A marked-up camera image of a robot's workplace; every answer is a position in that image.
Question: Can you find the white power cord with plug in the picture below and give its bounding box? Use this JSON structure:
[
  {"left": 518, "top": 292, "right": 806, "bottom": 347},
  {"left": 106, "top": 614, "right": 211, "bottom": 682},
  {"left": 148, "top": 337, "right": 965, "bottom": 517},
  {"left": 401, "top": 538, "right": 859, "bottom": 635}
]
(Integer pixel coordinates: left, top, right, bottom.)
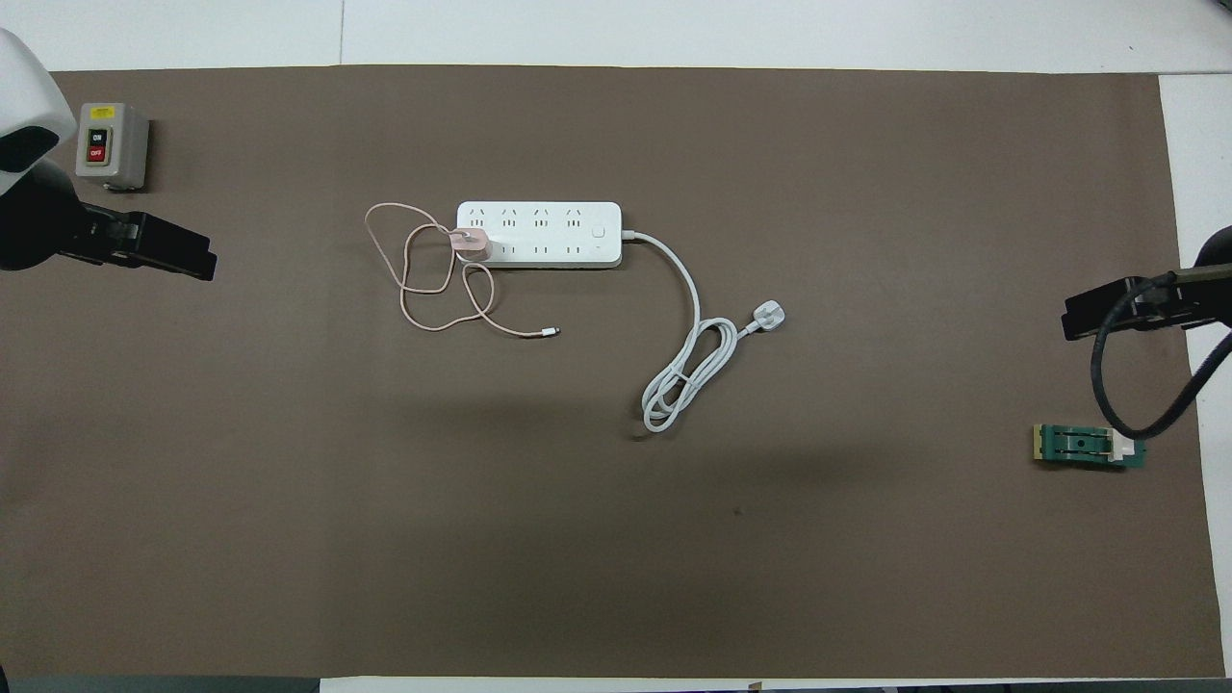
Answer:
[{"left": 621, "top": 229, "right": 787, "bottom": 433}]

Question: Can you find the pink charging cable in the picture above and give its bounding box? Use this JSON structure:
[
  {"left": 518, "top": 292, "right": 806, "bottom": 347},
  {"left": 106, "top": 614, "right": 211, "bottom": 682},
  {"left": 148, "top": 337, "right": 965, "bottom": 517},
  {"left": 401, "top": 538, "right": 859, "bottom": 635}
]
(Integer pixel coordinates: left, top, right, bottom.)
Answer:
[{"left": 365, "top": 202, "right": 561, "bottom": 339}]

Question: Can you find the brown table mat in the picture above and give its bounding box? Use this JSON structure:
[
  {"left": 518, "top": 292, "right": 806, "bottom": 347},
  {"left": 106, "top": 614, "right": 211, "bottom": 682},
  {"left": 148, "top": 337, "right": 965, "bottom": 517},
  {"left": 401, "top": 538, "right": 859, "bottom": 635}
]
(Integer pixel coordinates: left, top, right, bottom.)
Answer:
[{"left": 0, "top": 64, "right": 1216, "bottom": 680}]

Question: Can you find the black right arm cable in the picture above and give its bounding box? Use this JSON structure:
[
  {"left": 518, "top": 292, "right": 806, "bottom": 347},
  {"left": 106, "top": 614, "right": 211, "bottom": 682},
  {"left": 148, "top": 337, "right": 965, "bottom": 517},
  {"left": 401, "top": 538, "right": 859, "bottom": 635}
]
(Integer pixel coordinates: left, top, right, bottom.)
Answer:
[{"left": 1090, "top": 270, "right": 1232, "bottom": 440}]

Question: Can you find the grey on-off switch box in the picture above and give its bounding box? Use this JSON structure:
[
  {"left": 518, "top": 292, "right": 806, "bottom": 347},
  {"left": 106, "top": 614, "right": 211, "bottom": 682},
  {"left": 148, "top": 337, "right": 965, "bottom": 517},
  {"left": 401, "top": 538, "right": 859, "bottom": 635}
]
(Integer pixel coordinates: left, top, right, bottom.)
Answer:
[{"left": 75, "top": 102, "right": 150, "bottom": 193}]

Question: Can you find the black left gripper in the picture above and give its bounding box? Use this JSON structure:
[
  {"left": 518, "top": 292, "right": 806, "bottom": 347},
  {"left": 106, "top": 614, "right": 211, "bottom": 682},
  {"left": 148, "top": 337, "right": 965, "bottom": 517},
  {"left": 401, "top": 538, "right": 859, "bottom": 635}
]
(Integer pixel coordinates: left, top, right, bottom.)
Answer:
[{"left": 0, "top": 162, "right": 218, "bottom": 283}]

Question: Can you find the white power strip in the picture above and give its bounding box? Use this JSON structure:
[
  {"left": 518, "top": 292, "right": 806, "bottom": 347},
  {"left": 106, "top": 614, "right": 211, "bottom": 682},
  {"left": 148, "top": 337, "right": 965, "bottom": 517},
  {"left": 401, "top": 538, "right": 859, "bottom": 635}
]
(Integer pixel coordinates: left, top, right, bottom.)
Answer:
[{"left": 454, "top": 200, "right": 623, "bottom": 270}]

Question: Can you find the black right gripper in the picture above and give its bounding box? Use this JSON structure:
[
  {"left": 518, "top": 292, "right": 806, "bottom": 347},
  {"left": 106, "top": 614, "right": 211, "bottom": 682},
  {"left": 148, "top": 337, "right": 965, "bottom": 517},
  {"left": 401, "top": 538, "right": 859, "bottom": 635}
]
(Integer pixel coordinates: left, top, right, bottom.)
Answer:
[{"left": 1062, "top": 226, "right": 1232, "bottom": 342}]

